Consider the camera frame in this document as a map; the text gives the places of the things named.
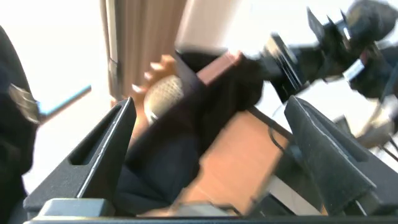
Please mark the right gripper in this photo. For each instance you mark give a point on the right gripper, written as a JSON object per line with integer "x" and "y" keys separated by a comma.
{"x": 292, "y": 68}

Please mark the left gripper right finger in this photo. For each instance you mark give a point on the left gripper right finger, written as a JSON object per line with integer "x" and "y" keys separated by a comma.
{"x": 335, "y": 168}

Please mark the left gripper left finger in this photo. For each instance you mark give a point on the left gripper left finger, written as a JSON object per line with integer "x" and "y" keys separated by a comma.
{"x": 93, "y": 161}

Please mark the pink clothes hanger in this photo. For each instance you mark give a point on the pink clothes hanger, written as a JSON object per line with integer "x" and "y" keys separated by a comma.
{"x": 217, "y": 68}

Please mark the heap of clothes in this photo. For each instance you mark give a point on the heap of clothes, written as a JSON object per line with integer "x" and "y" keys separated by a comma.
{"x": 174, "y": 146}

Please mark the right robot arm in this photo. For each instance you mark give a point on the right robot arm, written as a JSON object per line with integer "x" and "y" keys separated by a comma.
{"x": 373, "y": 31}

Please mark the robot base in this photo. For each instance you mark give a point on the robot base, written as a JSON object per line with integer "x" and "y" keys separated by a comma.
{"x": 292, "y": 186}

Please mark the window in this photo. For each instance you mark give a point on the window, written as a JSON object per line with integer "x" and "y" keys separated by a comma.
{"x": 62, "y": 104}

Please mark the brown curtain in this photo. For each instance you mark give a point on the brown curtain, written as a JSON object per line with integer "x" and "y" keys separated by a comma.
{"x": 146, "y": 40}

